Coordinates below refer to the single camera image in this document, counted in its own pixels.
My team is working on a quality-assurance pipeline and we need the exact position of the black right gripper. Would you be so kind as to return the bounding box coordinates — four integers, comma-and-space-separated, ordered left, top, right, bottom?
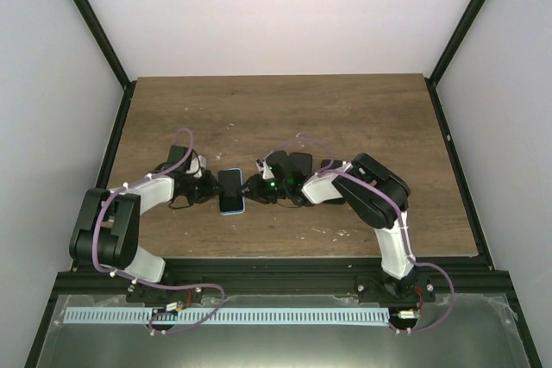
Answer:
236, 175, 289, 206

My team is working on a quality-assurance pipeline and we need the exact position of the light blue phone case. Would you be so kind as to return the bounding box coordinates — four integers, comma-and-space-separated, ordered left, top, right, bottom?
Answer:
216, 167, 247, 216

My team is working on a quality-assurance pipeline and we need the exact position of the magenta phone black screen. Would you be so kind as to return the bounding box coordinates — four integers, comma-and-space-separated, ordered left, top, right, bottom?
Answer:
289, 152, 313, 177

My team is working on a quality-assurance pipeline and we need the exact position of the white phone black screen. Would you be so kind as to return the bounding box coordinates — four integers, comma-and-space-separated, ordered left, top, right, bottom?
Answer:
320, 159, 346, 205

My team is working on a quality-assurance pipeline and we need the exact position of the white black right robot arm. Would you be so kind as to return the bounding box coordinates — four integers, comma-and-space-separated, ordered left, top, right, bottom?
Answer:
240, 150, 416, 302

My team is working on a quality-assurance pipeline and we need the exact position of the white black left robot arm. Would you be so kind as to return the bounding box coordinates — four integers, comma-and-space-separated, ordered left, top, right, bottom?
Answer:
69, 145, 222, 303

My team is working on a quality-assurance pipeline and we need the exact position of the grey metal front plate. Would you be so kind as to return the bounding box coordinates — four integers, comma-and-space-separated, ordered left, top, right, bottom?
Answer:
36, 294, 530, 367

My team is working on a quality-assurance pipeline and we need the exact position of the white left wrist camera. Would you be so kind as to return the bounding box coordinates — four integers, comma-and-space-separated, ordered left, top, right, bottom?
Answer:
186, 155, 206, 178

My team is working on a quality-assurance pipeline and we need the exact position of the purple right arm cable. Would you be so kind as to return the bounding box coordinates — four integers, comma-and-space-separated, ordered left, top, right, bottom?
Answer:
258, 138, 417, 265

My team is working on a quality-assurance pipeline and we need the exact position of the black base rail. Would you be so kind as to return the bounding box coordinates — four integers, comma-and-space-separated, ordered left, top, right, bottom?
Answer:
53, 257, 516, 306

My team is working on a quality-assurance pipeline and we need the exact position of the light blue slotted cable duct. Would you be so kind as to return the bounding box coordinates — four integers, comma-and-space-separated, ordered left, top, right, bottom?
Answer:
63, 307, 390, 327

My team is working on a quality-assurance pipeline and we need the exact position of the black frame post left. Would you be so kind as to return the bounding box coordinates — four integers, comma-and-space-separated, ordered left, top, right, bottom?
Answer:
46, 0, 131, 90

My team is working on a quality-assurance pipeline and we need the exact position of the black frame post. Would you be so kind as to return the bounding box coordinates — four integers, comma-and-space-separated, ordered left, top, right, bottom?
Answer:
46, 0, 131, 90
429, 0, 514, 84

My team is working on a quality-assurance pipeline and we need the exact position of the black frame post right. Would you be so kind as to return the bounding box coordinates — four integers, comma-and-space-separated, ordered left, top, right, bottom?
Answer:
429, 0, 514, 84

